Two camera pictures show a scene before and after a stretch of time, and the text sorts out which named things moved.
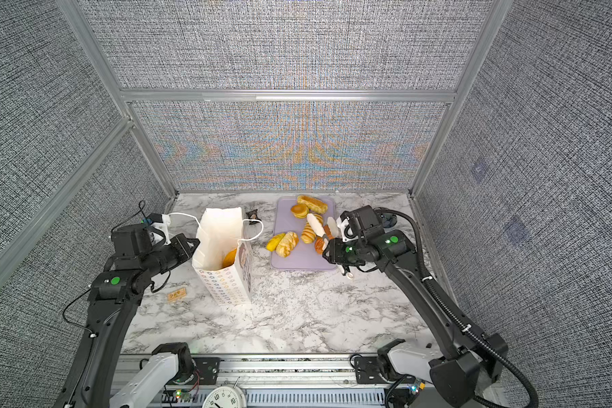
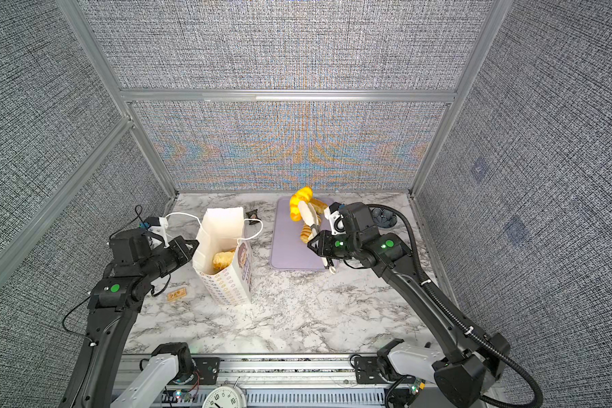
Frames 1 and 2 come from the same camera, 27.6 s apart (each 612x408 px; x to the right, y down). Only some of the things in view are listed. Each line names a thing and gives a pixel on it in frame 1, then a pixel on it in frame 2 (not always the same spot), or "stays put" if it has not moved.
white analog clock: x=226 y=396 stays put
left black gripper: x=178 y=241 stays put
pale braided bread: x=287 y=244 to x=222 y=259
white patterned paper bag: x=223 y=260 stays put
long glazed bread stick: x=316 y=206 stays put
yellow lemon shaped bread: x=274 y=241 to x=303 y=195
